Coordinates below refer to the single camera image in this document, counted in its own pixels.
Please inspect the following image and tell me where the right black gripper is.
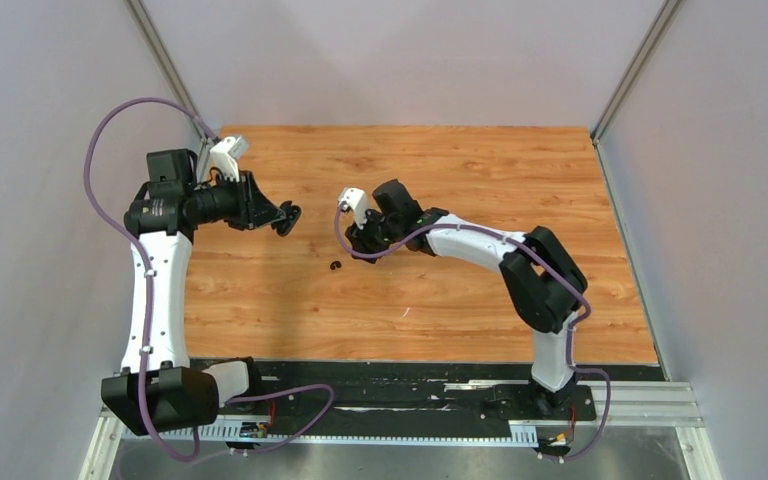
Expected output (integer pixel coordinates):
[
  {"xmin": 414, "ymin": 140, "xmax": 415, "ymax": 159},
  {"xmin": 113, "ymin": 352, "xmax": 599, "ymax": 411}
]
[{"xmin": 347, "ymin": 205, "xmax": 403, "ymax": 263}]

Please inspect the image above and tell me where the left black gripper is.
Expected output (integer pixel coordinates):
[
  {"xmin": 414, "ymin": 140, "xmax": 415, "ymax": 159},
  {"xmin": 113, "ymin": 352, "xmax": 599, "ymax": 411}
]
[{"xmin": 184, "ymin": 169, "xmax": 284, "ymax": 231}]

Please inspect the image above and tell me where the black oval case cover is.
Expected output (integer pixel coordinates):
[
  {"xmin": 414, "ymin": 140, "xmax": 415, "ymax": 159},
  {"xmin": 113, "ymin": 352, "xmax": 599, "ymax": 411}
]
[{"xmin": 271, "ymin": 200, "xmax": 302, "ymax": 237}]

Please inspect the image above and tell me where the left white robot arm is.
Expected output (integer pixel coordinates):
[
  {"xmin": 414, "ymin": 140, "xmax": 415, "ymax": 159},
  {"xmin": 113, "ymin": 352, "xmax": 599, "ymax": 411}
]
[{"xmin": 101, "ymin": 149, "xmax": 301, "ymax": 436}]

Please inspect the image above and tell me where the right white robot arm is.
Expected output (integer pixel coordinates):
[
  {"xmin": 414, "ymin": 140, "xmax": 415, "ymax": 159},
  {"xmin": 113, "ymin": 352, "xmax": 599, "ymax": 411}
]
[{"xmin": 337, "ymin": 179, "xmax": 592, "ymax": 418}]

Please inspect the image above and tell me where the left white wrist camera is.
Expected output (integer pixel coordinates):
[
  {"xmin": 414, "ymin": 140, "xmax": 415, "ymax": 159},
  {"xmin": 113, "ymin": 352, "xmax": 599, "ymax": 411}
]
[{"xmin": 209, "ymin": 135, "xmax": 249, "ymax": 183}]

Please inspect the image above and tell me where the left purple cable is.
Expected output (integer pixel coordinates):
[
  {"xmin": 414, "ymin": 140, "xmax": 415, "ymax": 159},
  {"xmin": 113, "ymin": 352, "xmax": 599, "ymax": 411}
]
[{"xmin": 83, "ymin": 97, "xmax": 336, "ymax": 464}]

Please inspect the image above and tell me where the purple cable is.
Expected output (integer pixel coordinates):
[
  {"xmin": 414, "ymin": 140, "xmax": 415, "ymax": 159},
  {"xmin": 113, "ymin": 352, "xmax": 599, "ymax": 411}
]
[
  {"xmin": 83, "ymin": 97, "xmax": 336, "ymax": 464},
  {"xmin": 333, "ymin": 203, "xmax": 613, "ymax": 464}
]

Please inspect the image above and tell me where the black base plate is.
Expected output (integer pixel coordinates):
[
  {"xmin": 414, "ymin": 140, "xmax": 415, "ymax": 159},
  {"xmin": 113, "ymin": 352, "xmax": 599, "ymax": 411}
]
[{"xmin": 188, "ymin": 358, "xmax": 667, "ymax": 440}]

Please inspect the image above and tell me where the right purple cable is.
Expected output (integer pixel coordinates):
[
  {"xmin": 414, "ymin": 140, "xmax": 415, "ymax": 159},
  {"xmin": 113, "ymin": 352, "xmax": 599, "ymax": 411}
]
[{"xmin": 333, "ymin": 203, "xmax": 613, "ymax": 464}]

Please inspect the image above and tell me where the left aluminium frame post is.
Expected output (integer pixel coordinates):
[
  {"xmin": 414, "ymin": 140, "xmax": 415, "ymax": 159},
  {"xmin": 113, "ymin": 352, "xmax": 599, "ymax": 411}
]
[{"xmin": 125, "ymin": 0, "xmax": 216, "ymax": 167}]

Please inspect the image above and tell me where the aluminium frame post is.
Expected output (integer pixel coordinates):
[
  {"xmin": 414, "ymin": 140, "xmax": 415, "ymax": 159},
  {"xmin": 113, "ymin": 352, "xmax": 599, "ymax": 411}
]
[
  {"xmin": 125, "ymin": 0, "xmax": 216, "ymax": 167},
  {"xmin": 590, "ymin": 0, "xmax": 683, "ymax": 144}
]

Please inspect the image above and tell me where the slotted cable duct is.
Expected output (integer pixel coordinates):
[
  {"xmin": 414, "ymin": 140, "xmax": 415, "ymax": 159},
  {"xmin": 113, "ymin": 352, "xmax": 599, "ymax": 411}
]
[{"xmin": 122, "ymin": 415, "xmax": 539, "ymax": 446}]

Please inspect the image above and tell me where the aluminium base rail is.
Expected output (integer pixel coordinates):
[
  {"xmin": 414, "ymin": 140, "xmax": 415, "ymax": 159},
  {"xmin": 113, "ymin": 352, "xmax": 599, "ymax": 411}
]
[{"xmin": 80, "ymin": 381, "xmax": 721, "ymax": 479}]

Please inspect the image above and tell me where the right aluminium frame post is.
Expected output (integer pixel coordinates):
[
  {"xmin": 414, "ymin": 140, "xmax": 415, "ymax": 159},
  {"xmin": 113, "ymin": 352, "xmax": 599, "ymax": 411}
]
[{"xmin": 590, "ymin": 0, "xmax": 683, "ymax": 144}]

